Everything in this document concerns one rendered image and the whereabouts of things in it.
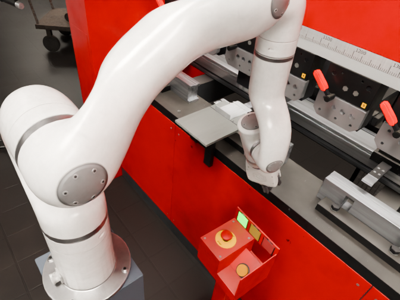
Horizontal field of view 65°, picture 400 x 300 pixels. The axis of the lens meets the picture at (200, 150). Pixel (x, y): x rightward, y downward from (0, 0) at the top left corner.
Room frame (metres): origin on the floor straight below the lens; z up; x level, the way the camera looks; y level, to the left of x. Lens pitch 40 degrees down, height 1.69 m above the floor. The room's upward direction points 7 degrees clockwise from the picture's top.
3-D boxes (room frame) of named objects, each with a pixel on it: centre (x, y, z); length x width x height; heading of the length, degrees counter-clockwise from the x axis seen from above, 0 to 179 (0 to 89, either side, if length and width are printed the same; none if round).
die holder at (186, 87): (1.49, 0.23, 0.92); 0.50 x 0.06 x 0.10; 45
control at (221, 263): (0.60, -0.16, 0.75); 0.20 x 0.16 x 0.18; 41
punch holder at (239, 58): (1.12, -0.13, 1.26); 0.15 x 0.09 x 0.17; 45
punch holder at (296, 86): (0.98, -0.28, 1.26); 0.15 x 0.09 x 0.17; 45
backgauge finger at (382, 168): (0.84, -0.64, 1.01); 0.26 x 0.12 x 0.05; 135
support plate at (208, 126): (1.00, -0.05, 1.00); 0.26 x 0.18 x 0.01; 135
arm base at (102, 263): (0.36, 0.22, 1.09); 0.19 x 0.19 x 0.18
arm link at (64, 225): (0.38, 0.24, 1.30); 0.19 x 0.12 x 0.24; 43
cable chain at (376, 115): (1.24, -0.58, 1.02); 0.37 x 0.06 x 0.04; 45
